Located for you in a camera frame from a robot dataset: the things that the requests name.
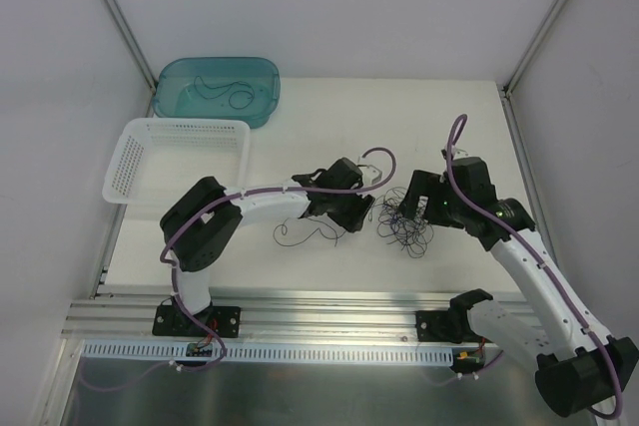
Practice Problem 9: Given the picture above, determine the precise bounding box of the purple black cable bundle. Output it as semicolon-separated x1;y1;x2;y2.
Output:
367;187;438;259

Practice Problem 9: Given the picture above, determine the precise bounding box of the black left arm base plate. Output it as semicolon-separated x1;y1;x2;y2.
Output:
152;303;242;338

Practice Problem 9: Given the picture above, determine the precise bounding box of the left aluminium frame post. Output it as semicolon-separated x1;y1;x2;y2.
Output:
102;0;158;93

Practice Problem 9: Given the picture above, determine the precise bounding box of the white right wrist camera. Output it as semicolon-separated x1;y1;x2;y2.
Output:
441;146;469;159

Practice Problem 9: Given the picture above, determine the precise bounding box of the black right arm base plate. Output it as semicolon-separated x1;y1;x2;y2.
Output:
415;310;481;344

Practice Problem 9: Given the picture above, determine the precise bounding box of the teal translucent plastic tub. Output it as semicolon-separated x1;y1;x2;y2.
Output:
152;57;281;129

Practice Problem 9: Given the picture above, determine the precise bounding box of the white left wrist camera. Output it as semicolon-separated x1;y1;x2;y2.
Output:
357;159;383;187

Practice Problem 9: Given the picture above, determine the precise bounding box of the right aluminium frame post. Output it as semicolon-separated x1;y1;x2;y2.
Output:
502;0;570;98

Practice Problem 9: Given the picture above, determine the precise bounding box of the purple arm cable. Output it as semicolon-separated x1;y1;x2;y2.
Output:
444;114;625;419
159;148;399;347

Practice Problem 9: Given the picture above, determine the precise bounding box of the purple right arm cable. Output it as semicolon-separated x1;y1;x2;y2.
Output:
444;114;625;419

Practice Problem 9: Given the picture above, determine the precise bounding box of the aluminium frame post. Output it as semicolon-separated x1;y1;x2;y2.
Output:
502;0;570;98
102;0;158;93

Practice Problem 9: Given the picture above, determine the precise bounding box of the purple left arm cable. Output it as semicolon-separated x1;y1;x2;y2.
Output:
159;148;399;347

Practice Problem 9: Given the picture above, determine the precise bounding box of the white perforated plastic basket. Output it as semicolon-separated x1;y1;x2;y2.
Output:
102;118;251;208

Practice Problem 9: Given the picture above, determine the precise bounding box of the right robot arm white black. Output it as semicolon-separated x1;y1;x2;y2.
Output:
399;157;638;417

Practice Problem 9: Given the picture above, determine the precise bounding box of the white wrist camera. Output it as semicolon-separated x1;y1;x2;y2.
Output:
441;146;469;159
357;159;383;187

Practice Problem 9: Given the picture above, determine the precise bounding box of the white slotted cable duct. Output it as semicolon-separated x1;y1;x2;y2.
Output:
82;339;453;367

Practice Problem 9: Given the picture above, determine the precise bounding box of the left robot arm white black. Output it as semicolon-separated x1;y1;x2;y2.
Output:
160;158;374;335

